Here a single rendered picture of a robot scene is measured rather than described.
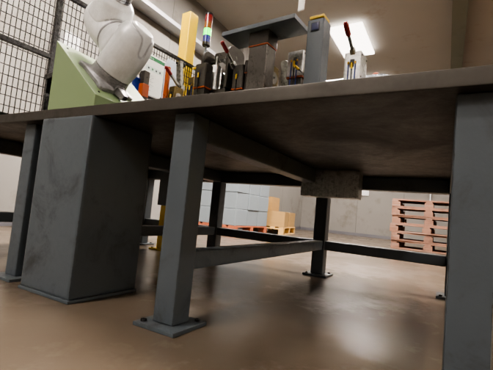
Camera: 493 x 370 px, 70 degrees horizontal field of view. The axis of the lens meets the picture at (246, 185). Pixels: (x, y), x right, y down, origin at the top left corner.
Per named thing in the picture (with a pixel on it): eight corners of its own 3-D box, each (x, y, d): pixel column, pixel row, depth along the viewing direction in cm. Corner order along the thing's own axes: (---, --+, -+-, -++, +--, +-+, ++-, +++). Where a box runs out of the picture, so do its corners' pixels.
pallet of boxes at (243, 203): (233, 235, 538) (240, 158, 547) (193, 230, 575) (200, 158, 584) (265, 234, 639) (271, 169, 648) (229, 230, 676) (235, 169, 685)
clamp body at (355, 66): (362, 144, 147) (367, 59, 150) (353, 137, 138) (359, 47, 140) (345, 144, 152) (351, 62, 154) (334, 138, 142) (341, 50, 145)
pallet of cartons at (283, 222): (263, 230, 809) (265, 197, 815) (304, 234, 760) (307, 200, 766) (233, 229, 697) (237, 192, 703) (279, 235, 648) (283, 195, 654)
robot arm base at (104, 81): (104, 96, 135) (113, 84, 133) (76, 61, 142) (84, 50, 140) (137, 108, 151) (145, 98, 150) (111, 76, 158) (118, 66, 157)
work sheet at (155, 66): (163, 101, 271) (167, 62, 273) (139, 92, 252) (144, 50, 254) (161, 101, 272) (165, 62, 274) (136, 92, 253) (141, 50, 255)
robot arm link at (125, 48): (105, 74, 135) (139, 28, 130) (86, 49, 143) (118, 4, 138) (136, 90, 149) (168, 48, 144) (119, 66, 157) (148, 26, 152)
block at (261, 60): (268, 136, 153) (278, 36, 156) (259, 132, 146) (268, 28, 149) (249, 137, 158) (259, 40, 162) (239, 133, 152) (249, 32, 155)
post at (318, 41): (323, 133, 138) (331, 26, 142) (315, 129, 132) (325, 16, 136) (305, 134, 143) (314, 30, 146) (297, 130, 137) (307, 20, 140)
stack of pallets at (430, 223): (387, 247, 601) (390, 197, 607) (394, 245, 672) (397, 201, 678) (469, 258, 541) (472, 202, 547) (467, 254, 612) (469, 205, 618)
